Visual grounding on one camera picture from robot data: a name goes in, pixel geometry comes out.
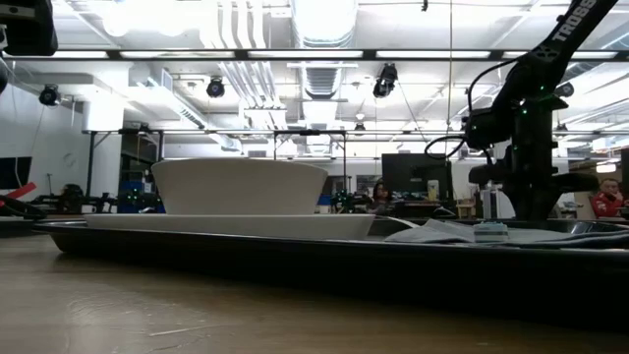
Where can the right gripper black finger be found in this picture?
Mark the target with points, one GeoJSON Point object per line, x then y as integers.
{"type": "Point", "coordinates": [525, 206]}
{"type": "Point", "coordinates": [544, 206]}

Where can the grey cloth napkin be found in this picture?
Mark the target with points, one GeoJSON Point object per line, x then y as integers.
{"type": "Point", "coordinates": [442, 235]}

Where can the white bowl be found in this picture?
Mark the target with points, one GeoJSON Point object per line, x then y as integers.
{"type": "Point", "coordinates": [236, 189]}

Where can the white plate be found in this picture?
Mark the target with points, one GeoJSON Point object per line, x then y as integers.
{"type": "Point", "coordinates": [221, 227]}

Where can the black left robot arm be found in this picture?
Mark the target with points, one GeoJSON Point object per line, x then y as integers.
{"type": "Point", "coordinates": [29, 29]}

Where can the small black robot arm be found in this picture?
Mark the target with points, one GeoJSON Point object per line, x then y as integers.
{"type": "Point", "coordinates": [349, 201]}

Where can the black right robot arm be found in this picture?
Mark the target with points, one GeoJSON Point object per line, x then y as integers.
{"type": "Point", "coordinates": [565, 34]}

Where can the black serving tray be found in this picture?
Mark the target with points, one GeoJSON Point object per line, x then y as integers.
{"type": "Point", "coordinates": [295, 265]}

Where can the white pillar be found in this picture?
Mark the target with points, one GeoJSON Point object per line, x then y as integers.
{"type": "Point", "coordinates": [498, 206]}

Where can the person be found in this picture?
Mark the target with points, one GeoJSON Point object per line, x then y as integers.
{"type": "Point", "coordinates": [381, 194]}
{"type": "Point", "coordinates": [607, 204]}

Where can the black ceiling spotlight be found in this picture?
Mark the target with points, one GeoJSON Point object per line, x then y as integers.
{"type": "Point", "coordinates": [359, 128]}
{"type": "Point", "coordinates": [215, 88]}
{"type": "Point", "coordinates": [49, 95]}
{"type": "Point", "coordinates": [385, 81]}
{"type": "Point", "coordinates": [567, 90]}

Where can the bottle with yellow label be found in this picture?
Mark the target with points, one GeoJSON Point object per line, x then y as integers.
{"type": "Point", "coordinates": [433, 191]}

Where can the black monitor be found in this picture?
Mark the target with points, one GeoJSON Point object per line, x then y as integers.
{"type": "Point", "coordinates": [413, 174]}

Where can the black background robot arms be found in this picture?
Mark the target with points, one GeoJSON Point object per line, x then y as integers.
{"type": "Point", "coordinates": [74, 200]}

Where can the red strip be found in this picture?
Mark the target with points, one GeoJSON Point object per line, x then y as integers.
{"type": "Point", "coordinates": [22, 190]}

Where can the overhead frame bar with lights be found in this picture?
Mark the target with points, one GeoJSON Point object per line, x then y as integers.
{"type": "Point", "coordinates": [368, 54]}

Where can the silver ventilation duct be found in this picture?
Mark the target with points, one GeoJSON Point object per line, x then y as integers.
{"type": "Point", "coordinates": [322, 81]}

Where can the black metal frame stand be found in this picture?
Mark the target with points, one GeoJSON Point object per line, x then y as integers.
{"type": "Point", "coordinates": [91, 162]}

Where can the black wall screen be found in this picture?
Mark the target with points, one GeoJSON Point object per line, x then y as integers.
{"type": "Point", "coordinates": [15, 172]}

